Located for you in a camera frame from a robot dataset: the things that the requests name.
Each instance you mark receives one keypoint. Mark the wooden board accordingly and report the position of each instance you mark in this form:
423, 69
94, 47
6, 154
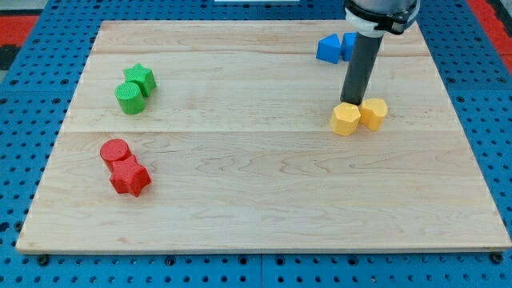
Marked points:
237, 141

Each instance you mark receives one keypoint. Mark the yellow hexagon block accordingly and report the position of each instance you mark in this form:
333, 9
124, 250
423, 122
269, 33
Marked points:
345, 119

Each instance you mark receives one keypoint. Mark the blue triangle block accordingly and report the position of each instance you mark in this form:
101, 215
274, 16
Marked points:
329, 49

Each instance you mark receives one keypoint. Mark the yellow heart block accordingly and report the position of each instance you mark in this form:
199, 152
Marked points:
373, 113

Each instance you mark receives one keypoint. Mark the green star block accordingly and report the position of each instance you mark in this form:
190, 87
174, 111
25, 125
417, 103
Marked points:
143, 77

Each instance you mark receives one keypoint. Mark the red star block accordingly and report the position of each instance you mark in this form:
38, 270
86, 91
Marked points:
129, 176

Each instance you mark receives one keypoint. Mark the green cylinder block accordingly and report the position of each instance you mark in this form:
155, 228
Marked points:
130, 98

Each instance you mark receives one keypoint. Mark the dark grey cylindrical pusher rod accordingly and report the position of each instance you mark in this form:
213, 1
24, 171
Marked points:
361, 64

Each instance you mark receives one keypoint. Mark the blue cube block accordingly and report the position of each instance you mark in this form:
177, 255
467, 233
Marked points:
348, 41

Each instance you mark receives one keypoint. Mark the red cylinder block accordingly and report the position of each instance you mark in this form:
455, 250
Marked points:
114, 150

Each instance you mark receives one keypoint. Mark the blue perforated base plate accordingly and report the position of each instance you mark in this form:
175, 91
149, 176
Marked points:
38, 87

